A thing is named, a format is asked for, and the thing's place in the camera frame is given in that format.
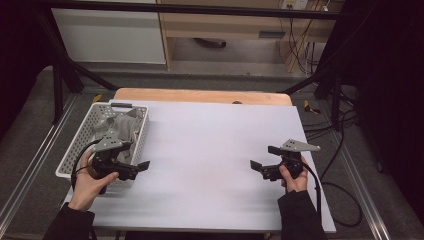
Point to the black metal frame stand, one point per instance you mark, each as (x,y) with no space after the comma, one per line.
(58,90)
(336,96)

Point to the yellow and black tape piece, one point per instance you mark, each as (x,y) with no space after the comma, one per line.
(308,106)

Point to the aluminium floor rail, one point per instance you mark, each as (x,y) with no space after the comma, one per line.
(363,193)
(36,156)

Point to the light wooden desk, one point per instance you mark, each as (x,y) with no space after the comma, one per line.
(226,26)

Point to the white perforated plastic basket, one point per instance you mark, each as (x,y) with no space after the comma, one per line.
(80,136)

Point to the person's right hand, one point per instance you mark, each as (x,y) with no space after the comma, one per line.
(296,183)

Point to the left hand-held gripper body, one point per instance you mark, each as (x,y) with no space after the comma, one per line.
(106,143)

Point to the white table board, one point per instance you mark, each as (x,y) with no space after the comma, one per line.
(216,133)

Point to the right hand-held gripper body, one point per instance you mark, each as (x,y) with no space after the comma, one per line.
(293,165)

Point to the grey cloth garment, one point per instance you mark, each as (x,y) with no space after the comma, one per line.
(126,126)

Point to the black metal frame crossbar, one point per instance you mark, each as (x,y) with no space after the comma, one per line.
(200,9)

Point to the person's left hand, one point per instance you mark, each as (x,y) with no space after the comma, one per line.
(86,186)

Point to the wooden table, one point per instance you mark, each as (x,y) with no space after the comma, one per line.
(200,96)

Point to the white cabinet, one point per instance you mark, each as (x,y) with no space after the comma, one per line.
(110,36)

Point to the white power strip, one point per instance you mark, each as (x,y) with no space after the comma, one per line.
(295,4)

